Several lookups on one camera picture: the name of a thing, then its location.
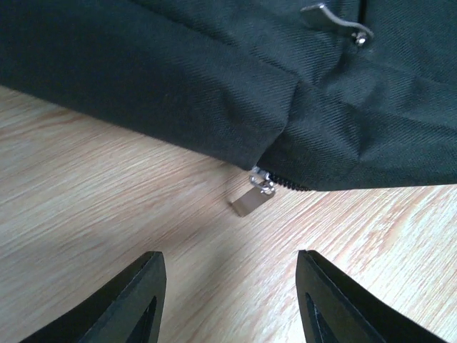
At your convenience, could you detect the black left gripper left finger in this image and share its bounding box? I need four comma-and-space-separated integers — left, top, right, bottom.
23, 252, 166, 342

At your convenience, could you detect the black backpack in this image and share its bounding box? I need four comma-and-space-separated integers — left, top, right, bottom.
1, 1, 456, 211

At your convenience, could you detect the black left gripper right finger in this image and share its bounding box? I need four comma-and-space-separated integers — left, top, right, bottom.
296, 250, 445, 343

